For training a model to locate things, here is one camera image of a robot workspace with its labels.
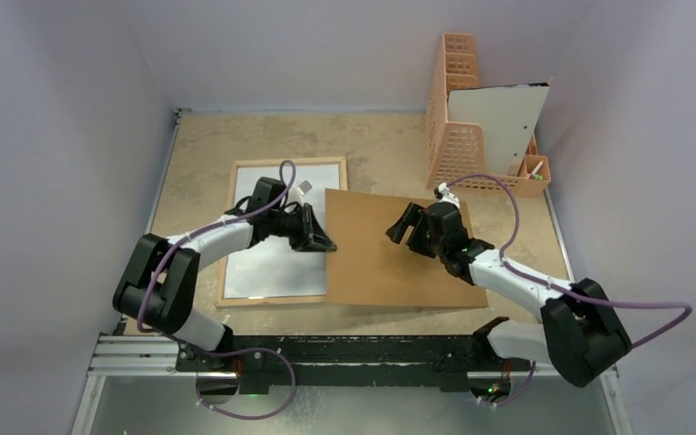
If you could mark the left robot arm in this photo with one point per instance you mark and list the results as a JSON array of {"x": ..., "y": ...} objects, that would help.
[{"x": 158, "y": 284}]

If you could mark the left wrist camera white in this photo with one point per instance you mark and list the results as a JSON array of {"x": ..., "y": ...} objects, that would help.
[{"x": 298, "y": 192}]

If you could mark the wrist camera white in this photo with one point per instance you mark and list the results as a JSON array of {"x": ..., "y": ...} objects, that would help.
[
  {"x": 444, "y": 195},
  {"x": 298, "y": 192}
]

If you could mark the white wooden picture frame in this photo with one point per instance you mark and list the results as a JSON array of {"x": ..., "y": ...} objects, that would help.
[{"x": 222, "y": 288}]

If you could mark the orange plastic file organizer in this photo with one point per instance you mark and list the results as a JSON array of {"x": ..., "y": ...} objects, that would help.
[{"x": 457, "y": 149}]

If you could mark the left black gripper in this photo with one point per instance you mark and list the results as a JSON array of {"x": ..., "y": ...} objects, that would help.
[{"x": 310, "y": 236}]

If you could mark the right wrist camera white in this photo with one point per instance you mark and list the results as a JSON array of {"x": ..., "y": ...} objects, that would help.
[{"x": 444, "y": 195}]

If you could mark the brown cardboard backing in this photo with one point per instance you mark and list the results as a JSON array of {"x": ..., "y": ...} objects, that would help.
[{"x": 368, "y": 269}]

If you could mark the white marker pen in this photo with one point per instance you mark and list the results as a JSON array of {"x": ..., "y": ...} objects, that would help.
[{"x": 535, "y": 174}]

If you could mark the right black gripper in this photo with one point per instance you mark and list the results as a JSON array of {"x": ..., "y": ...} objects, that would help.
[{"x": 418, "y": 229}]

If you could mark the white board sheet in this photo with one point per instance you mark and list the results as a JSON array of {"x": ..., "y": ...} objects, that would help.
[{"x": 507, "y": 116}]

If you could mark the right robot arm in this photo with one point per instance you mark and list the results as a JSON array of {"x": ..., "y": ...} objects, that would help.
[{"x": 578, "y": 332}]

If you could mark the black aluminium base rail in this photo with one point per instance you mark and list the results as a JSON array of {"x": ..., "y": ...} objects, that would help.
[{"x": 258, "y": 362}]

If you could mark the printed photo of driver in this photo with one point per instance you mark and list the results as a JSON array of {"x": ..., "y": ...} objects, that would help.
[{"x": 276, "y": 264}]

